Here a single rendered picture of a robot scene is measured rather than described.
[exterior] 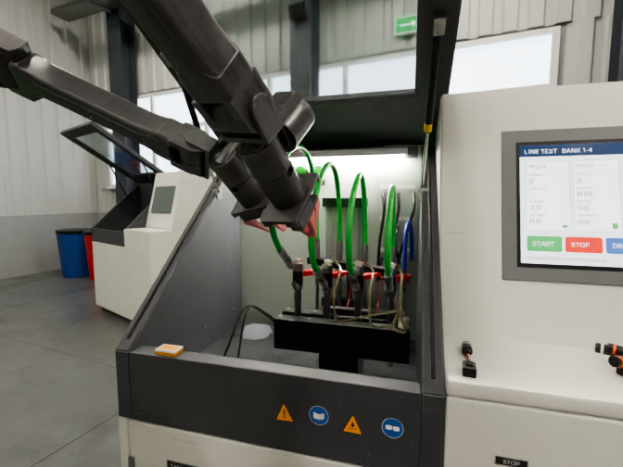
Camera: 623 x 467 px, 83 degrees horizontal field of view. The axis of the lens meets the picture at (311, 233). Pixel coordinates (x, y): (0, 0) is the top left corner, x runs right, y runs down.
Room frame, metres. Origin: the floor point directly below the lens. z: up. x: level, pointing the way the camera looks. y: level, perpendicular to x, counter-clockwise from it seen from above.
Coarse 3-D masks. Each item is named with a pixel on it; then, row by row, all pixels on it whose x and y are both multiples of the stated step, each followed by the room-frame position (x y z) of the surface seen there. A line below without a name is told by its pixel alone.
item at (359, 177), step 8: (360, 176) 0.84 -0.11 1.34; (352, 184) 0.80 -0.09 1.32; (352, 192) 0.78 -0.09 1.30; (352, 200) 0.76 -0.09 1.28; (352, 208) 0.75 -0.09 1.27; (352, 216) 0.74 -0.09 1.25; (352, 224) 0.74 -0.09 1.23; (352, 264) 0.74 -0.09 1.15; (352, 272) 0.76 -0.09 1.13; (352, 280) 0.78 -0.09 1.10; (352, 288) 0.83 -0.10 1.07
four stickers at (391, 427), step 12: (276, 408) 0.66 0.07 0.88; (288, 408) 0.65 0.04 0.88; (312, 408) 0.64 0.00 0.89; (324, 408) 0.63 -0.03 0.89; (276, 420) 0.66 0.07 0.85; (288, 420) 0.65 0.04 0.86; (312, 420) 0.64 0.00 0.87; (324, 420) 0.63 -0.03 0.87; (348, 420) 0.62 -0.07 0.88; (360, 420) 0.61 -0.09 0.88; (384, 420) 0.60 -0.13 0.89; (396, 420) 0.60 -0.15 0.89; (348, 432) 0.62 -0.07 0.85; (360, 432) 0.61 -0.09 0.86; (384, 432) 0.60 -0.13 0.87; (396, 432) 0.60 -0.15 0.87
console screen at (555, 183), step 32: (576, 128) 0.82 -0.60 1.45; (608, 128) 0.80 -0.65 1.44; (512, 160) 0.83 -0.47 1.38; (544, 160) 0.81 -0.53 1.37; (576, 160) 0.80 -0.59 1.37; (608, 160) 0.78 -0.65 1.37; (512, 192) 0.82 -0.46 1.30; (544, 192) 0.80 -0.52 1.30; (576, 192) 0.78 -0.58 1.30; (608, 192) 0.77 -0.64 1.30; (512, 224) 0.80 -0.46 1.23; (544, 224) 0.78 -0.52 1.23; (576, 224) 0.77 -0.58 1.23; (608, 224) 0.75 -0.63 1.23; (512, 256) 0.78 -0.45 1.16; (544, 256) 0.77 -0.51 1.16; (576, 256) 0.75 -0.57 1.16; (608, 256) 0.73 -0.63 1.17
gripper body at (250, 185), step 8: (248, 176) 0.67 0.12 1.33; (240, 184) 0.67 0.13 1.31; (248, 184) 0.67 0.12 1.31; (256, 184) 0.69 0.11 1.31; (232, 192) 0.68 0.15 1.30; (240, 192) 0.67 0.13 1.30; (248, 192) 0.68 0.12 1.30; (256, 192) 0.69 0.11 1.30; (240, 200) 0.69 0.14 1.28; (248, 200) 0.69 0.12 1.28; (256, 200) 0.69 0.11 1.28; (264, 200) 0.69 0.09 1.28; (240, 208) 0.72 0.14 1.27; (248, 208) 0.70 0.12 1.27; (256, 208) 0.69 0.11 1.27; (264, 208) 0.69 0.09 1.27
